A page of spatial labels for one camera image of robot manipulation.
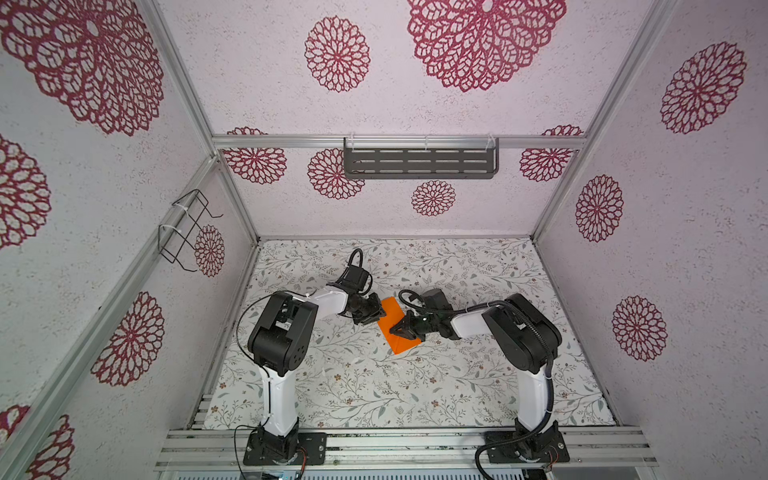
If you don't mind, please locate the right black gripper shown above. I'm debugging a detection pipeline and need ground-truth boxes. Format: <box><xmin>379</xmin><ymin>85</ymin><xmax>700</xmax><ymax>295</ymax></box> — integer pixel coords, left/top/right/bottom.
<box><xmin>388</xmin><ymin>310</ymin><xmax>439</xmax><ymax>341</ymax></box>

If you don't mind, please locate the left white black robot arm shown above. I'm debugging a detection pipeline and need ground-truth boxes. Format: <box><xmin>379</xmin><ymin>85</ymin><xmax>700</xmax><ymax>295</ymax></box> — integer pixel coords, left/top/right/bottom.
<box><xmin>247</xmin><ymin>285</ymin><xmax>385</xmax><ymax>437</ymax></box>

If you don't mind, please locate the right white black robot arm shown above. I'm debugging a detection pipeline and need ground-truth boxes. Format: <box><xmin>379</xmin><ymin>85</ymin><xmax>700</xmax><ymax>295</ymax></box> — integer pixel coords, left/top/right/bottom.
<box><xmin>378</xmin><ymin>289</ymin><xmax>562</xmax><ymax>436</ymax></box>

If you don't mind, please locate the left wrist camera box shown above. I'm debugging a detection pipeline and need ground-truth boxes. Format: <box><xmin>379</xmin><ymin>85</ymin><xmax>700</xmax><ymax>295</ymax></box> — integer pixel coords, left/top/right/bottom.
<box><xmin>337</xmin><ymin>265</ymin><xmax>372</xmax><ymax>295</ymax></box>

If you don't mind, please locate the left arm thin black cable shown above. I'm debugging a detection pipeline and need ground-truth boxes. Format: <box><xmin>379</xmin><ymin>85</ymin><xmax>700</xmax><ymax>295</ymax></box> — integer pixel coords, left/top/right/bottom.
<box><xmin>232</xmin><ymin>292</ymin><xmax>283</xmax><ymax>475</ymax></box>

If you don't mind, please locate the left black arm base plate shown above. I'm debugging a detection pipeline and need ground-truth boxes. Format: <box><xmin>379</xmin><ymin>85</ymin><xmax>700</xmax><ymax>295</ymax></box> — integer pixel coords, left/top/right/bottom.
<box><xmin>242</xmin><ymin>432</ymin><xmax>328</xmax><ymax>467</ymax></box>

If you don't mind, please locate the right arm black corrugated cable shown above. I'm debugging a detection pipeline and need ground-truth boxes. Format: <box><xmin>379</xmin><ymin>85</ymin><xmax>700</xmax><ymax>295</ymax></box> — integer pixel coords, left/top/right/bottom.
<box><xmin>398</xmin><ymin>289</ymin><xmax>559</xmax><ymax>480</ymax></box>

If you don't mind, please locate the grey slotted wall shelf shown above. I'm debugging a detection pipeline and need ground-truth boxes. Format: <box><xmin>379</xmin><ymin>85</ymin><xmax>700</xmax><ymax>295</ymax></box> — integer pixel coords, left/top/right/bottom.
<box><xmin>342</xmin><ymin>138</ymin><xmax>499</xmax><ymax>180</ymax></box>

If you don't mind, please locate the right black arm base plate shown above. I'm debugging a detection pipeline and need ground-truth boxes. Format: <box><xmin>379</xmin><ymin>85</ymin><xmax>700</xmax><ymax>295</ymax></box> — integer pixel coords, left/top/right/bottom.
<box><xmin>484</xmin><ymin>426</ymin><xmax>571</xmax><ymax>464</ymax></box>

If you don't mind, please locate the black wire wall basket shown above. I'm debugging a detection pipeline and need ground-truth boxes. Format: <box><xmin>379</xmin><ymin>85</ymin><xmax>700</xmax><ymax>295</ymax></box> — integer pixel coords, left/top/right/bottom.
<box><xmin>156</xmin><ymin>189</ymin><xmax>223</xmax><ymax>273</ymax></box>

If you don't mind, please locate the aluminium front rail frame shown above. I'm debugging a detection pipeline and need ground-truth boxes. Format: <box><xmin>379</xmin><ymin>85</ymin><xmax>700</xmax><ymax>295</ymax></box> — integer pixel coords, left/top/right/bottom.
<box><xmin>154</xmin><ymin>426</ymin><xmax>659</xmax><ymax>473</ymax></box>

